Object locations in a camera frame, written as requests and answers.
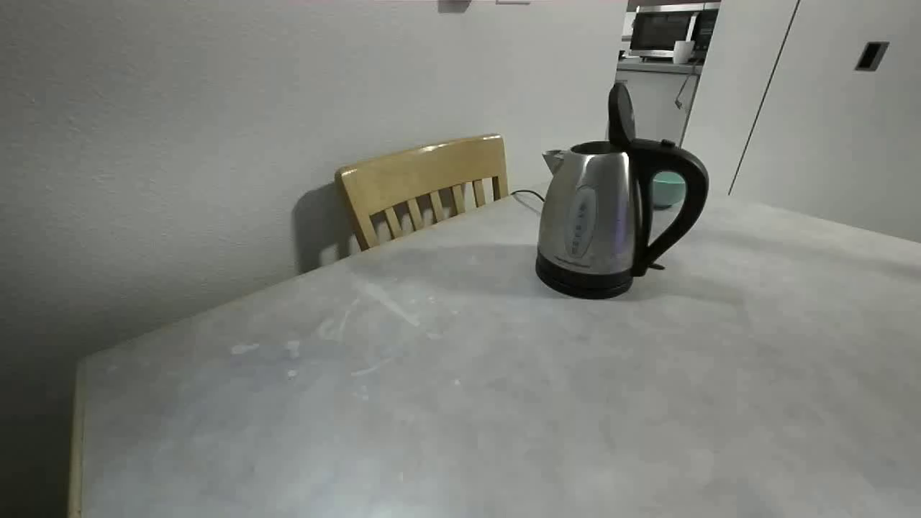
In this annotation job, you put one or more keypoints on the black kettle lid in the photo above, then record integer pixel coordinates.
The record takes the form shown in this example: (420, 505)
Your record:
(619, 112)

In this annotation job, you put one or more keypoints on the black kettle power base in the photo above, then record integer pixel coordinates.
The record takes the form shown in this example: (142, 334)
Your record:
(580, 282)

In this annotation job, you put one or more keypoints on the stainless steel electric kettle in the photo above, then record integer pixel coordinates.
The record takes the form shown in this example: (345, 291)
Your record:
(588, 212)

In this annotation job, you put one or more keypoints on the wooden slat-back chair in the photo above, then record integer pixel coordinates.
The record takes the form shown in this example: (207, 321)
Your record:
(413, 173)

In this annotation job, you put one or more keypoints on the teal bowl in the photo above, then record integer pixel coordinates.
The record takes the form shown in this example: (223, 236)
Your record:
(665, 192)

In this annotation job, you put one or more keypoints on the white counter cabinet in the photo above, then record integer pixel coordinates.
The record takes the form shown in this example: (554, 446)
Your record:
(657, 102)

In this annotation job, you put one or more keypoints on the microwave oven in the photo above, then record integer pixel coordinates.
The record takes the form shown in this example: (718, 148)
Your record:
(663, 29)

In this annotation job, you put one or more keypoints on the white tall door panel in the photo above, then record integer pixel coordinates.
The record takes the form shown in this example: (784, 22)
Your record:
(742, 91)

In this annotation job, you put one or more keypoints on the black wall switch plate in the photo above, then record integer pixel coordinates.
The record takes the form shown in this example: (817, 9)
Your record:
(870, 55)

